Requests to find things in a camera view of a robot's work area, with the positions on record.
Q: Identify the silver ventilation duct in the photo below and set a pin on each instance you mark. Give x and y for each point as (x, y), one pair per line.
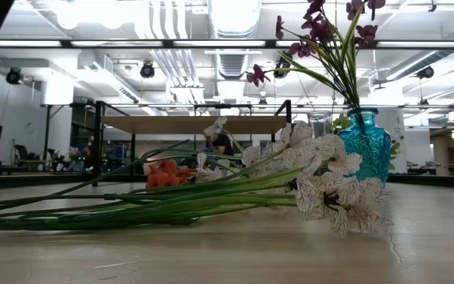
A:
(233, 63)

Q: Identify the white veined flower bunch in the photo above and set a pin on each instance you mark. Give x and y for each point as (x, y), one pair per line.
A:
(329, 197)

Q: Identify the person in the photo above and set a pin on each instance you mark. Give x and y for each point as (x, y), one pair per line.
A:
(223, 144)

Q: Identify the black overhead frame beam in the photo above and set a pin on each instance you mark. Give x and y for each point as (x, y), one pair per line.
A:
(270, 44)

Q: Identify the orange flower bunch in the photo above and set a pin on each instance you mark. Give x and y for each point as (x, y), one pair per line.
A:
(164, 177)

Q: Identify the plain white column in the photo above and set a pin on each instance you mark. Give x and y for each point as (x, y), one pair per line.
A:
(56, 94)

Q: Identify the black metal table frame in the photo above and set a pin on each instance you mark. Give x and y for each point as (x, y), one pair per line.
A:
(14, 181)

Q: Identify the distant black workstation frame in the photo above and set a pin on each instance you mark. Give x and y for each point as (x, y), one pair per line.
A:
(48, 130)

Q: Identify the white column with sign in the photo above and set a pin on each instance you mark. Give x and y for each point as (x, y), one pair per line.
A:
(396, 126)

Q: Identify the purple flower bunch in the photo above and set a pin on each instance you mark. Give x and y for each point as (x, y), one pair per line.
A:
(347, 79)

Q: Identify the black ceiling spotlight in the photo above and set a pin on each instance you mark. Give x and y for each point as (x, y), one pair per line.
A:
(425, 72)
(283, 67)
(147, 71)
(14, 76)

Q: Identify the teal glass vase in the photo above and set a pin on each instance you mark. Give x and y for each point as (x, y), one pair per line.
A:
(369, 154)

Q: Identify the wooden shelf with black frame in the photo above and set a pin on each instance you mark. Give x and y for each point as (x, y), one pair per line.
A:
(172, 124)

